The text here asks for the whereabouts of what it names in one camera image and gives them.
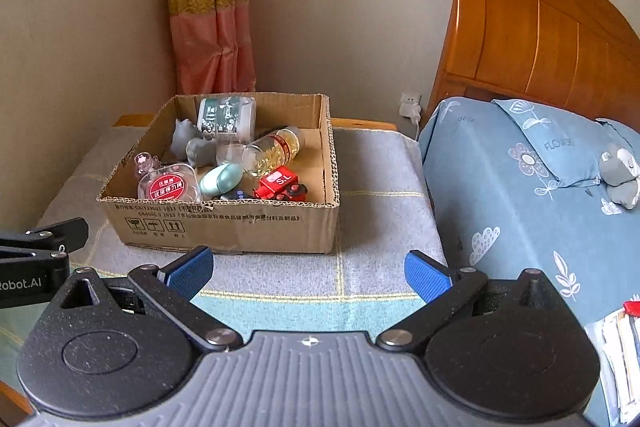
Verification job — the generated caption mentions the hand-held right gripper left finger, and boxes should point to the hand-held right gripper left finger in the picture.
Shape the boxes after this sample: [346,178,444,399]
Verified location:
[57,245,243,354]

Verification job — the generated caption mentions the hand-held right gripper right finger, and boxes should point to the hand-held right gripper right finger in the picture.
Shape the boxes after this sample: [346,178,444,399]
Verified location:
[375,249,571,351]

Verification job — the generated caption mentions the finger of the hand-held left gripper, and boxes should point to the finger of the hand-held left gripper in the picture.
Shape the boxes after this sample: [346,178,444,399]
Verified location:
[0,247,71,280]
[0,217,89,254]

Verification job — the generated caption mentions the cardboard box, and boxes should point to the cardboard box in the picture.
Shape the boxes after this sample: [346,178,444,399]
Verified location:
[97,93,341,255]

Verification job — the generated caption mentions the grey cat figurine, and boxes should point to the grey cat figurine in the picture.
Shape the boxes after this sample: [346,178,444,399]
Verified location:
[171,118,221,168]

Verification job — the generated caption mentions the round clear container red label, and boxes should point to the round clear container red label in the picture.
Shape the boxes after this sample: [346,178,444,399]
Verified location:
[137,162,201,202]

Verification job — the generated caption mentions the blue floral bed sheet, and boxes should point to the blue floral bed sheet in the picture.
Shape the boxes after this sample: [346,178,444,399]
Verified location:
[419,96,640,323]

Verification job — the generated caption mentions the teal egg-shaped case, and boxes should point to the teal egg-shaped case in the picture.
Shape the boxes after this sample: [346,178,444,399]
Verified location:
[199,162,244,198]

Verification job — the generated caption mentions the pink glass bottle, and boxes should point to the pink glass bottle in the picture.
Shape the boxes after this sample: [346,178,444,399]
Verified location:
[132,152,161,180]

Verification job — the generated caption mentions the clear glass cup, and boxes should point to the clear glass cup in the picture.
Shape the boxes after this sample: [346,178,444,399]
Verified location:
[216,139,246,168]

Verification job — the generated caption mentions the clear bottle yellow capsules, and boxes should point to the clear bottle yellow capsules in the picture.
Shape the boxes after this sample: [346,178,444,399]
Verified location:
[241,126,307,180]

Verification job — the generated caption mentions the clear plastic box green print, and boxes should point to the clear plastic box green print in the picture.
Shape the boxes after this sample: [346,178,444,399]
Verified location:
[196,96,257,142]

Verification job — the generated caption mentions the blue floral pillow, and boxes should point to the blue floral pillow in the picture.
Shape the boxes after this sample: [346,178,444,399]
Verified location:
[490,99,640,188]

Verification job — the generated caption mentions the stack of papers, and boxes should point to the stack of papers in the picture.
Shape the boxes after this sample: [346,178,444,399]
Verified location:
[585,302,640,425]

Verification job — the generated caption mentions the grey plush toy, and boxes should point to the grey plush toy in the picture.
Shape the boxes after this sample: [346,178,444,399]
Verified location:
[599,143,640,210]

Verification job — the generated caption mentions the pink curtain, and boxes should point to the pink curtain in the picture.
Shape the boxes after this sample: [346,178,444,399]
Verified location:
[165,0,257,95]

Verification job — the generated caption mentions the wooden bed headboard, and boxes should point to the wooden bed headboard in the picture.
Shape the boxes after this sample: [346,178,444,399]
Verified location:
[431,0,640,135]

